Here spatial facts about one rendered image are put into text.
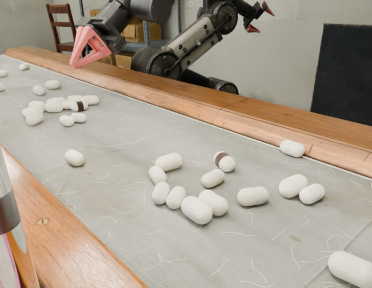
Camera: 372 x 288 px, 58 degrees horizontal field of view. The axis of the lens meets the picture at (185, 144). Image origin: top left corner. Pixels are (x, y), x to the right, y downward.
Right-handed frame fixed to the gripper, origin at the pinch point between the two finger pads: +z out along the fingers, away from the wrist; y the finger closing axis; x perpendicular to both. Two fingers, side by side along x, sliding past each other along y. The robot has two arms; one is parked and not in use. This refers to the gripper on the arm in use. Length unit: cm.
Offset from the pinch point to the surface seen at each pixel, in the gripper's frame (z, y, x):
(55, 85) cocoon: 2.7, -20.1, 8.2
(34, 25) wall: -109, -450, 110
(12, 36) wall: -75, -449, 99
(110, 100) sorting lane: 0.1, -1.0, 11.8
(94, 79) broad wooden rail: -5.0, -18.4, 14.3
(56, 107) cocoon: 8.8, -1.2, 3.4
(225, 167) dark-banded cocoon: 5.5, 39.0, 6.3
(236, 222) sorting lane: 11.2, 46.0, 3.2
